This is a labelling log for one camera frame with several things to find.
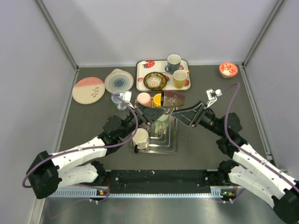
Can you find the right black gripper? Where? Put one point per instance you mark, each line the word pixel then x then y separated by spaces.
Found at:
pixel 192 115

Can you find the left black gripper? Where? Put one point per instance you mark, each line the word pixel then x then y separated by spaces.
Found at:
pixel 150 114

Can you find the light green mug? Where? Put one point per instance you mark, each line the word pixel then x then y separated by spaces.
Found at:
pixel 161 123

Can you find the yellow and black mug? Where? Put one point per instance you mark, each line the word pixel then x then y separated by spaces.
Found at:
pixel 157 100

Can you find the pink and white mug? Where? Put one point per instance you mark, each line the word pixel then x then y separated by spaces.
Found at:
pixel 144 98

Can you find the black and gold cup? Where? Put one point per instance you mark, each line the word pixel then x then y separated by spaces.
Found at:
pixel 170 99

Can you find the cream mug black handle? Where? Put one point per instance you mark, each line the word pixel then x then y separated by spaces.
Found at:
pixel 140 140

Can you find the light blue mug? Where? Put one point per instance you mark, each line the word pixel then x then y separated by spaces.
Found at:
pixel 115 99

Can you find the lilac purple mug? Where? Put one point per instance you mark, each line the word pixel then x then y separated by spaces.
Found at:
pixel 148 128

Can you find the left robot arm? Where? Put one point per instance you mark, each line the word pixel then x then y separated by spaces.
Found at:
pixel 49 172

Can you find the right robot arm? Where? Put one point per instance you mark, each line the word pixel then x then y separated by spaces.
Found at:
pixel 246 167

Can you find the mustard yellow mug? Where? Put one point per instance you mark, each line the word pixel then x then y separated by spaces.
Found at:
pixel 180 77

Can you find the dark grey-blue mug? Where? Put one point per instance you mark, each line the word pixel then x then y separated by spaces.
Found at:
pixel 173 63

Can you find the floral patterned small bowl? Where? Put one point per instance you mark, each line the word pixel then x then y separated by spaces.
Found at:
pixel 155 81

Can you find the silver metal tray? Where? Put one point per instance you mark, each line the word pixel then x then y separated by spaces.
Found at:
pixel 165 141

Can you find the strawberry pattern white tray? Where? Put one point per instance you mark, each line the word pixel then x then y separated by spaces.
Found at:
pixel 145 67

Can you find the blue ringed cream plate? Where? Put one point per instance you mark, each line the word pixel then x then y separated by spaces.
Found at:
pixel 118 80

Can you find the red patterned small bowl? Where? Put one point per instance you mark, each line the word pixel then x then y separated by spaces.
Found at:
pixel 228 69

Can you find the pink and cream plate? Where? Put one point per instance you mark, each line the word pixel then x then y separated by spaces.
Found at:
pixel 88 90

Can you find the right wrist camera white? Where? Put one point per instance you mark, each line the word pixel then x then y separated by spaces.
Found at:
pixel 212 96

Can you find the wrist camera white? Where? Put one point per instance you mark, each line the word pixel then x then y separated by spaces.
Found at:
pixel 125 96
pixel 212 96

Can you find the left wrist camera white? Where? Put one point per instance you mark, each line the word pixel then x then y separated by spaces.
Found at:
pixel 125 96

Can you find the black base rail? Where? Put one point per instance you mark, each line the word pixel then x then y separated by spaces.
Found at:
pixel 164 181

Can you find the slotted cable duct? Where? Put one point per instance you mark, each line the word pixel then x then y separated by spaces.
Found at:
pixel 94 193

